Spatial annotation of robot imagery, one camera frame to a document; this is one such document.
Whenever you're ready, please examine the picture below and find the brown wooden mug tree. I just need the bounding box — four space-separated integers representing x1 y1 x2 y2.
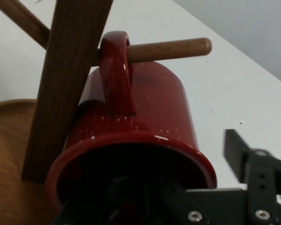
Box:
0 0 213 225

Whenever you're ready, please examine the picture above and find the red enamel mug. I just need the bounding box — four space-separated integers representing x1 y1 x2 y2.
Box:
44 30 218 225

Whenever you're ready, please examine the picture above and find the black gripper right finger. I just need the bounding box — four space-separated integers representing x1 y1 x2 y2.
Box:
222 128 281 225

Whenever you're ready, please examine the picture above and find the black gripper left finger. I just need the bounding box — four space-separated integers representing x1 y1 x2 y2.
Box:
50 174 212 225

